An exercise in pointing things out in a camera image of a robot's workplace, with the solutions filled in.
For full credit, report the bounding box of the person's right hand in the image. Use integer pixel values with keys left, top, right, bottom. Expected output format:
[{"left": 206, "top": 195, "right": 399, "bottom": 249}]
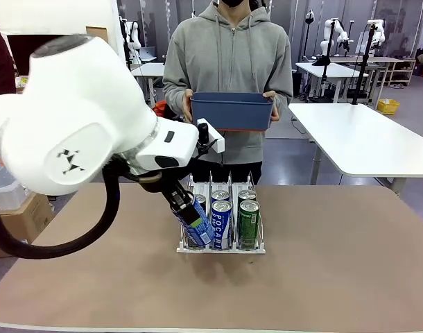
[{"left": 182, "top": 89, "right": 195, "bottom": 123}]

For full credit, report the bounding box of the clear plastic storage box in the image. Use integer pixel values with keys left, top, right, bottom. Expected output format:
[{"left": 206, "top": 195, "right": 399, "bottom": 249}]
[{"left": 0, "top": 162, "right": 28, "bottom": 212}]

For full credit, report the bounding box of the brown cardboard box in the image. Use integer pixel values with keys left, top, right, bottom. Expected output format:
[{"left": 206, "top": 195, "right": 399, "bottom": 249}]
[{"left": 85, "top": 26, "right": 109, "bottom": 44}]

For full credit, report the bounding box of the blue plastic bin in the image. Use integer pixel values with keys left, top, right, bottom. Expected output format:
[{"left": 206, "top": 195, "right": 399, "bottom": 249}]
[{"left": 190, "top": 91, "right": 273, "bottom": 133}]

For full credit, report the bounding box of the white background table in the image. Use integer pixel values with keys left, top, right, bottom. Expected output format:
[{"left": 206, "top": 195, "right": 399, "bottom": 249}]
[{"left": 295, "top": 62, "right": 369, "bottom": 103}]

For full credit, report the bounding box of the person's right forearm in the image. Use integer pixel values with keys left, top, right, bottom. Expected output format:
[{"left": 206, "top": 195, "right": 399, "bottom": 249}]
[{"left": 162, "top": 74, "right": 193, "bottom": 105}]

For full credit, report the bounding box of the black computer monitor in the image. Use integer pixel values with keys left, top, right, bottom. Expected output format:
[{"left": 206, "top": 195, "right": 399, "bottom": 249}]
[{"left": 6, "top": 33, "right": 34, "bottom": 76}]

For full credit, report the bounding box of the white desk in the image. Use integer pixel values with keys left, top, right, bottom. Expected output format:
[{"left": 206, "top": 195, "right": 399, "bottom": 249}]
[{"left": 130, "top": 62, "right": 166, "bottom": 107}]

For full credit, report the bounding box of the person's left forearm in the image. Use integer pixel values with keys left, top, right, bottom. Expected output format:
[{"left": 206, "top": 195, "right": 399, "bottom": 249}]
[{"left": 266, "top": 76, "right": 294, "bottom": 105}]

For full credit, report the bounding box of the person in grey hoodie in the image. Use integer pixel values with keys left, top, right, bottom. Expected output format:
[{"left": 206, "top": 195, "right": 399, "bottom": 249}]
[{"left": 162, "top": 0, "right": 294, "bottom": 187}]

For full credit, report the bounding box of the white wire can dispenser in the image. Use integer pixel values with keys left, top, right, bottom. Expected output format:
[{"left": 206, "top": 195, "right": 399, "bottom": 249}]
[{"left": 176, "top": 169, "right": 267, "bottom": 255}]

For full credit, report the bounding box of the wooden shelf unit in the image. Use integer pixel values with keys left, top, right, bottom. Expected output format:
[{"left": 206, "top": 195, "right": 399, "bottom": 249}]
[{"left": 381, "top": 57, "right": 417, "bottom": 87}]

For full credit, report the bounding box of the silver laptop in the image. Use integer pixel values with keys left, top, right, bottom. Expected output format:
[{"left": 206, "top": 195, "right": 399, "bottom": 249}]
[{"left": 139, "top": 46, "right": 157, "bottom": 63}]

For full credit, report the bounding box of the person in dark red top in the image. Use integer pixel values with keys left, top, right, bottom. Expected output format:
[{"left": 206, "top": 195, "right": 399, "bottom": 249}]
[{"left": 0, "top": 20, "right": 17, "bottom": 99}]

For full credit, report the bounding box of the person's left hand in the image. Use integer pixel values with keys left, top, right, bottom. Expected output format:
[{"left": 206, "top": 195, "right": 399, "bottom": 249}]
[{"left": 262, "top": 90, "right": 282, "bottom": 122}]

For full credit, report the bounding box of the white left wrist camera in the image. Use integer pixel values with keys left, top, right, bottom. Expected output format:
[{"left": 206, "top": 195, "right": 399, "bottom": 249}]
[{"left": 196, "top": 118, "right": 225, "bottom": 155}]

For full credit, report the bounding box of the large cardboard box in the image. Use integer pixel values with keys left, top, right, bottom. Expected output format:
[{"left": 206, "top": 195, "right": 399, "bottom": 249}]
[{"left": 0, "top": 192, "right": 56, "bottom": 259}]

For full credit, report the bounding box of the green soda can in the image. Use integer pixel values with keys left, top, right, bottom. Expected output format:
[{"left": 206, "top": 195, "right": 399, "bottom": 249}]
[
  {"left": 237, "top": 189, "right": 257, "bottom": 204},
  {"left": 239, "top": 200, "right": 261, "bottom": 251}
]

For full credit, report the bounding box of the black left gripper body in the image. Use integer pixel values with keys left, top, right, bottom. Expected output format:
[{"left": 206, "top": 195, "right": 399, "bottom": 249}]
[{"left": 138, "top": 171, "right": 194, "bottom": 206}]

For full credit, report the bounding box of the black tripod stand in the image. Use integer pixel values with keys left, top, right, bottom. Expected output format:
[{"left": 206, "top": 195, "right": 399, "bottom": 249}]
[
  {"left": 351, "top": 20, "right": 378, "bottom": 105},
  {"left": 315, "top": 19, "right": 338, "bottom": 102}
]

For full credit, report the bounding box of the yellow plastic crate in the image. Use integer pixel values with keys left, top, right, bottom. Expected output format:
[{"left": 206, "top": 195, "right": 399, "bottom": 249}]
[{"left": 377, "top": 99, "right": 401, "bottom": 116}]

